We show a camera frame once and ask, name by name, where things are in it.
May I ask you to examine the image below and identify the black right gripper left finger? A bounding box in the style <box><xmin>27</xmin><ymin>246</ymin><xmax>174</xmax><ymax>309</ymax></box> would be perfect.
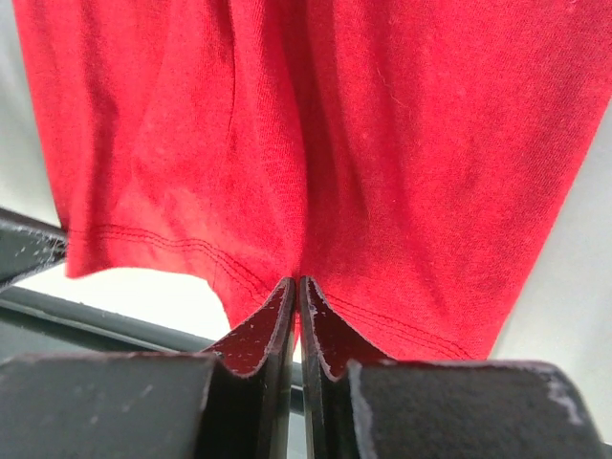
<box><xmin>1</xmin><ymin>278</ymin><xmax>295</xmax><ymax>458</ymax></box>

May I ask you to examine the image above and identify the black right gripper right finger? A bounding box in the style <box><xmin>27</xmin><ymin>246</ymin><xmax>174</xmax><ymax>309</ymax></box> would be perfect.
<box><xmin>299</xmin><ymin>276</ymin><xmax>605</xmax><ymax>458</ymax></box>

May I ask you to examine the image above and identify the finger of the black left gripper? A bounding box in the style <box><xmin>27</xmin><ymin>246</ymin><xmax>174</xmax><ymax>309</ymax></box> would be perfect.
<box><xmin>0</xmin><ymin>208</ymin><xmax>67</xmax><ymax>290</ymax></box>

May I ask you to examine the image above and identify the red t shirt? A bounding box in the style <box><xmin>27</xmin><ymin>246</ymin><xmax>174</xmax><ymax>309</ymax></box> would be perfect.
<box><xmin>13</xmin><ymin>1</ymin><xmax>611</xmax><ymax>360</ymax></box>

